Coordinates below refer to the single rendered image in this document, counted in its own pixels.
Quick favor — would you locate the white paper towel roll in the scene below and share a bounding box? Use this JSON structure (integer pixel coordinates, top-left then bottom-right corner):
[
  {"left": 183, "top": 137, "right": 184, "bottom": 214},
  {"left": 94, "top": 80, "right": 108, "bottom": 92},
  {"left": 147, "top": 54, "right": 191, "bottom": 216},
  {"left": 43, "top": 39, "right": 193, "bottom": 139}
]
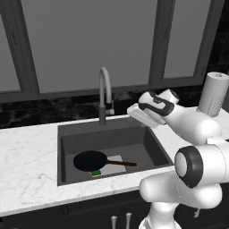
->
[{"left": 197, "top": 71, "right": 229, "bottom": 118}]

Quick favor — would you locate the grey framed window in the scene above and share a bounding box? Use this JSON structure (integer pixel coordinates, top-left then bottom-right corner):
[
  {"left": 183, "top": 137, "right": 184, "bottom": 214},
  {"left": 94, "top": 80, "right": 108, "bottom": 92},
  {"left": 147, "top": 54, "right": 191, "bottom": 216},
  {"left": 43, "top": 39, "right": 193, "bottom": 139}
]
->
[{"left": 0, "top": 0, "right": 226, "bottom": 104}]

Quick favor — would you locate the grey curved tap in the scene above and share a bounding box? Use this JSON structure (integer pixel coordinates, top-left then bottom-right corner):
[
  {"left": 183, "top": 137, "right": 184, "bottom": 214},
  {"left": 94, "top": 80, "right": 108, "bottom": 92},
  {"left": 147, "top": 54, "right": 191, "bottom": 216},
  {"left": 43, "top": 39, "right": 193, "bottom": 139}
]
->
[{"left": 98, "top": 66, "right": 115, "bottom": 126}]

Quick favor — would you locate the yellow green sponge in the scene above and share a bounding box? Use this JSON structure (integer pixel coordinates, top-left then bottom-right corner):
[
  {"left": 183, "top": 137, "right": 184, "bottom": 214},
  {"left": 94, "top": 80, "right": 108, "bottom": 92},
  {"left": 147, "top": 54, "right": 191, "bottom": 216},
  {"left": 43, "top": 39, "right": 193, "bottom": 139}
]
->
[{"left": 89, "top": 169, "right": 103, "bottom": 179}]

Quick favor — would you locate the dark cupboard door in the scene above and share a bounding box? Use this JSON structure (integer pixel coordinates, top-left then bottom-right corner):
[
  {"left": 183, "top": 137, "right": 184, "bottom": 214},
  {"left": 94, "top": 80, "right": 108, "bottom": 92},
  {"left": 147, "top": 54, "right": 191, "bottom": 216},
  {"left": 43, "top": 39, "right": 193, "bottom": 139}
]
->
[
  {"left": 61, "top": 201, "right": 123, "bottom": 229},
  {"left": 120, "top": 199, "right": 154, "bottom": 229}
]

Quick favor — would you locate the black frying pan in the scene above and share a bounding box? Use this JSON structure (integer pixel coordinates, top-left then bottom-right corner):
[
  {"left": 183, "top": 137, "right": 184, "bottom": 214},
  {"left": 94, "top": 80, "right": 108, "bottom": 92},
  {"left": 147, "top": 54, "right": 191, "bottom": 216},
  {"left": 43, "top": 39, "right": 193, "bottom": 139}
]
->
[{"left": 72, "top": 150, "right": 138, "bottom": 173}]

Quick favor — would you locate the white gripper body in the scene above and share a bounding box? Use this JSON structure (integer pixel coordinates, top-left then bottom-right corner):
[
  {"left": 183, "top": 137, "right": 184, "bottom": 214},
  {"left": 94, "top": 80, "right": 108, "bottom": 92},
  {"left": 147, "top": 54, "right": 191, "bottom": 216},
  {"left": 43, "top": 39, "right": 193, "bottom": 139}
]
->
[{"left": 126, "top": 103, "right": 167, "bottom": 129}]

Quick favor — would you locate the dark grey sink basin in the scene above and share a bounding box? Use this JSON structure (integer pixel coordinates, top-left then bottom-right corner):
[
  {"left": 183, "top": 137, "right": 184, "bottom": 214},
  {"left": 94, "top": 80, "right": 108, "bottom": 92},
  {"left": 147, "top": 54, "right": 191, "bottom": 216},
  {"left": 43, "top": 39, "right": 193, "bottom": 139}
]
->
[{"left": 56, "top": 114, "right": 174, "bottom": 187}]

